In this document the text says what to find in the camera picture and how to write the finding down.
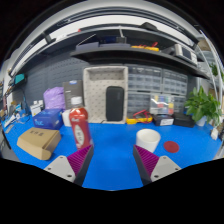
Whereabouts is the blue cardboard box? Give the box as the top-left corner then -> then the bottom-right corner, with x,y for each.
32,108 -> 65,131

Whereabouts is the black box with white label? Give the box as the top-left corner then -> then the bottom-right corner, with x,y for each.
152,113 -> 175,127

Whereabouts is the yellow multimeter with red leads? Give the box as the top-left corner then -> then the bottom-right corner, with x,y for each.
125,109 -> 154,125

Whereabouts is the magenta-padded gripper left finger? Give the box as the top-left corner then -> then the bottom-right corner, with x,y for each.
43,144 -> 95,187

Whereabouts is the black wall shelf unit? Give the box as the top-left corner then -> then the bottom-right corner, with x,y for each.
9,19 -> 212,81

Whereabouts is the small white box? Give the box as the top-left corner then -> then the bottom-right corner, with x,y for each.
61,109 -> 73,128

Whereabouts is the dark grey upright box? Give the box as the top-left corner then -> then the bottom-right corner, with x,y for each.
62,79 -> 84,110

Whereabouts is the green potted plant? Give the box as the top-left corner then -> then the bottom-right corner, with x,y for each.
184,85 -> 223,128

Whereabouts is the brown cardboard box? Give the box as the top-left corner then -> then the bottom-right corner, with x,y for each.
16,127 -> 62,161

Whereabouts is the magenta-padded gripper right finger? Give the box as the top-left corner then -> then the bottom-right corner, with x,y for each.
132,144 -> 183,187

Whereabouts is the flat black case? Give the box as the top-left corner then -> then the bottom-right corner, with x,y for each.
172,112 -> 196,128

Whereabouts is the red drink bottle white cap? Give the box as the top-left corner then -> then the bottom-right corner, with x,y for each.
68,96 -> 95,151

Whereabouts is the white metal shelf unit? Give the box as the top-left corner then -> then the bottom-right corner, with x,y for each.
196,29 -> 224,101

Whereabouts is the beige dotted storage bin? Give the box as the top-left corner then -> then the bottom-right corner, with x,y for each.
82,65 -> 129,125

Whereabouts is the flat round red coaster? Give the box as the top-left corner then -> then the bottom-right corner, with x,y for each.
163,140 -> 181,154

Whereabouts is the clear organizer with coloured parts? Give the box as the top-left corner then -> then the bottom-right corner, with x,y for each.
149,94 -> 176,116

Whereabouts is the purple plastic bag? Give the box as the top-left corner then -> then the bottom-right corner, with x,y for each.
43,86 -> 66,111

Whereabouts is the white power adapter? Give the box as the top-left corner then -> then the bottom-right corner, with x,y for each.
210,128 -> 220,141

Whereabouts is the white cup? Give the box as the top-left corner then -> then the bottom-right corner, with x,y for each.
135,128 -> 162,154

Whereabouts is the grey small-parts drawer cabinet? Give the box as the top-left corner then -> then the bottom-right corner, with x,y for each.
173,94 -> 188,114
127,64 -> 163,93
127,91 -> 152,118
162,68 -> 189,97

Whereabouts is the small white container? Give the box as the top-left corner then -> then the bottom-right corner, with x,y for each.
29,99 -> 45,117

